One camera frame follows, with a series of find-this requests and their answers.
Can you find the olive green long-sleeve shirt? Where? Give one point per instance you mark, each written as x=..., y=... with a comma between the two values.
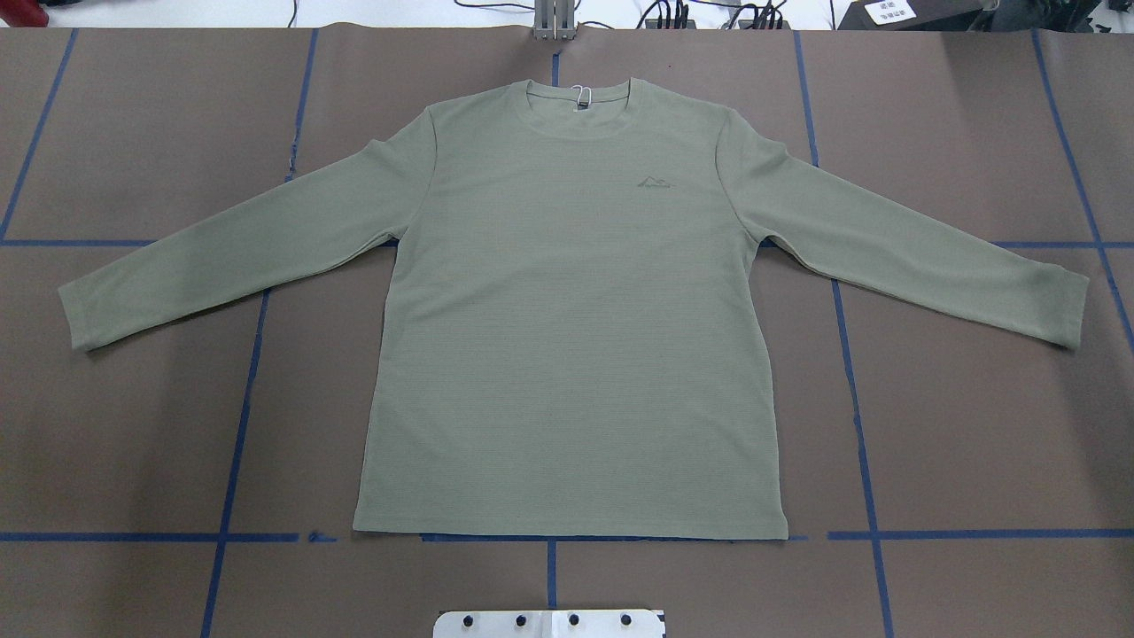
x=569, y=343

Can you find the red object corner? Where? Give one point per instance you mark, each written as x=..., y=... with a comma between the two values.
x=23, y=13

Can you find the aluminium frame post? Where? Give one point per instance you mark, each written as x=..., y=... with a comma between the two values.
x=554, y=20

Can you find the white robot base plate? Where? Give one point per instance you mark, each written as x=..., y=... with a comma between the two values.
x=551, y=623

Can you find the black labelled box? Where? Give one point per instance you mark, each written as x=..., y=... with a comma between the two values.
x=911, y=16

